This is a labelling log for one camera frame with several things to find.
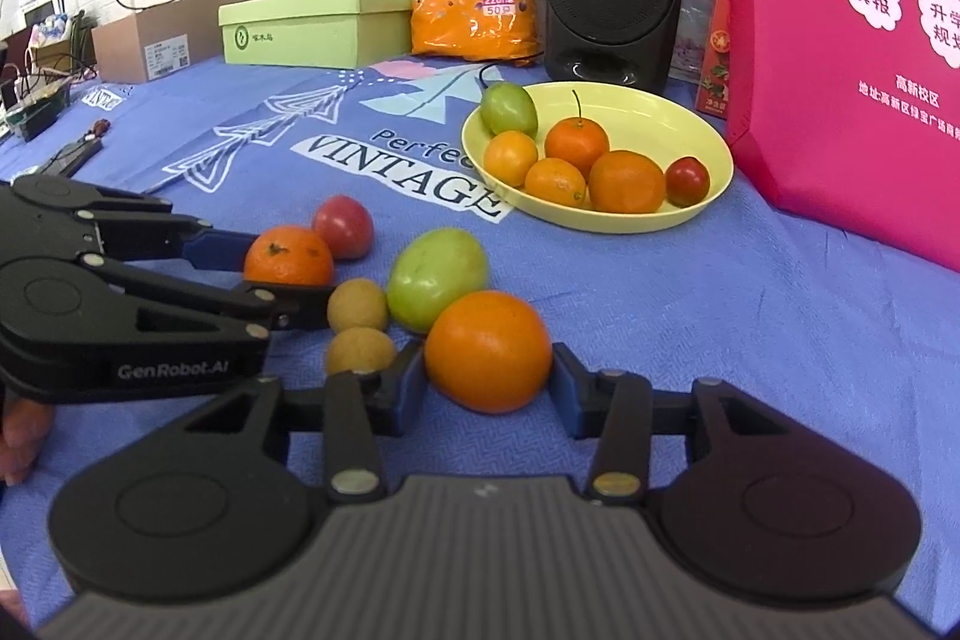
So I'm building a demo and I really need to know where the orange with green stem spot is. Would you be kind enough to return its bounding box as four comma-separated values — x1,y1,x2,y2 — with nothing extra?
242,226,335,286

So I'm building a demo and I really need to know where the small red tomato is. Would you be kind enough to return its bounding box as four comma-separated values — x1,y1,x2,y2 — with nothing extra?
313,195,374,260

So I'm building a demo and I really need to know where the large orange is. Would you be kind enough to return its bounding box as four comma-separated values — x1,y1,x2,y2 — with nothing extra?
425,291,551,414

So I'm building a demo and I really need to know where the red-yellow cherry tomato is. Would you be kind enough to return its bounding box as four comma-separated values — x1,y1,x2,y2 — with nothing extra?
665,156,711,208

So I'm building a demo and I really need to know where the orange with long stem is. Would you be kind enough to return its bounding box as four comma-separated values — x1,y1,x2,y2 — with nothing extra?
544,92,610,177

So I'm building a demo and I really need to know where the yellow-orange round fruit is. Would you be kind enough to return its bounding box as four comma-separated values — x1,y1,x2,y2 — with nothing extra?
482,130,539,188

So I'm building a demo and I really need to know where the small green mango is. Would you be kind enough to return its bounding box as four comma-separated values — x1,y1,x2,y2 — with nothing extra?
480,81,539,138

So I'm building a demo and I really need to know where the person's left hand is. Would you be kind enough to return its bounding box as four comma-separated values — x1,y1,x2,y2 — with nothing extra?
0,395,55,486

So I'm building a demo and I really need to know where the brown longan fruit right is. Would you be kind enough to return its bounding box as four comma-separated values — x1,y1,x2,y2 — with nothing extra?
324,326,397,375

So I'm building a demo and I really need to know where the brown longan fruit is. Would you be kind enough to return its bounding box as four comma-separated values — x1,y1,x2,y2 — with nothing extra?
324,326,397,375
327,278,391,333

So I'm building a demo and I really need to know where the brown longan fruit left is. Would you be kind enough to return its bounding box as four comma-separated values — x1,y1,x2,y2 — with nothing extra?
327,278,391,333

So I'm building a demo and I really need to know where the black pliers tool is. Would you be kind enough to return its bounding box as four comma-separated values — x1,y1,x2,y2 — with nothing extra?
36,119,110,177

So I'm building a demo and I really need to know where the blue printed tablecloth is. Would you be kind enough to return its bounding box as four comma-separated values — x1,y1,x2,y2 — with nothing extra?
2,60,958,630

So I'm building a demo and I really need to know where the large green mango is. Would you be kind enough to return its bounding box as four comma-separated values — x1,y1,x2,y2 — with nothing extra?
386,227,490,335

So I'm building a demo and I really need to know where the cluttered electronics pile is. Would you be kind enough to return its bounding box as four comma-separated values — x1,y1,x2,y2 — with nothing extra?
2,0,96,142

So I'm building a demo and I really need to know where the brown cardboard box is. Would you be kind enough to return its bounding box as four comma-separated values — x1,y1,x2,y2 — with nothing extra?
93,0,249,85

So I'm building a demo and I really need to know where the mandarin orange in plate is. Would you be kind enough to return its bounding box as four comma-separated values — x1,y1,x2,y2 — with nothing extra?
587,149,665,214

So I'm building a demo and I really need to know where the small orange kumquat in plate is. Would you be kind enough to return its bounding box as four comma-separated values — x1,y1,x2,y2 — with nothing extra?
524,158,587,208

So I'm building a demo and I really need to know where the light green shoe box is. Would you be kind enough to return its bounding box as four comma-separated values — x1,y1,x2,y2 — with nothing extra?
218,0,413,68

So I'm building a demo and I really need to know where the yellow plastic plate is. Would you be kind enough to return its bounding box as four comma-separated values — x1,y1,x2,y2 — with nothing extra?
460,83,734,236

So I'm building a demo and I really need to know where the red fruit carton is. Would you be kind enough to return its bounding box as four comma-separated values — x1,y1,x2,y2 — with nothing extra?
697,0,732,119

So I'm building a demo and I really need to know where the pink tote bag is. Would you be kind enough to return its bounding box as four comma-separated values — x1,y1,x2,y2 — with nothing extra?
727,0,958,268

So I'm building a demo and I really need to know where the black speaker cable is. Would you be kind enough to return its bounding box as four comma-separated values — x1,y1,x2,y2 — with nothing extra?
475,50,545,89

